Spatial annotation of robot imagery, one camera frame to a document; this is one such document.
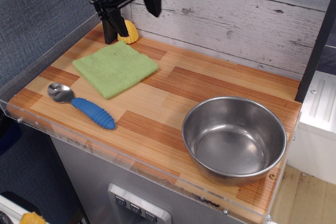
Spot stainless steel bowl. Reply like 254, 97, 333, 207
182, 97, 287, 186

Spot blue handled metal spoon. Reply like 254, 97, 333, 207
47, 83, 116, 130

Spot dark vertical post left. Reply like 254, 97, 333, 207
94, 0, 122, 45

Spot silver dispenser button panel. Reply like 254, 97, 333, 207
108, 183, 172, 224

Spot yellow toy corn cob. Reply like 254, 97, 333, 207
117, 19, 139, 44

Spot clear acrylic table guard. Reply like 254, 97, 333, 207
1, 5, 308, 223

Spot green microfiber cloth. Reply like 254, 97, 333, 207
72, 41, 159, 99

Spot silver toy fridge cabinet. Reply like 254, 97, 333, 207
49, 136, 253, 224

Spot dark vertical post right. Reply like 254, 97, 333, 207
295, 0, 335, 103

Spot dark vertical post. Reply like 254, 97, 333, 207
94, 0, 122, 45
295, 0, 335, 103

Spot yellow object bottom left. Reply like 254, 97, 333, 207
19, 212, 47, 224

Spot white ribbed box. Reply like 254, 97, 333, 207
287, 71, 335, 184

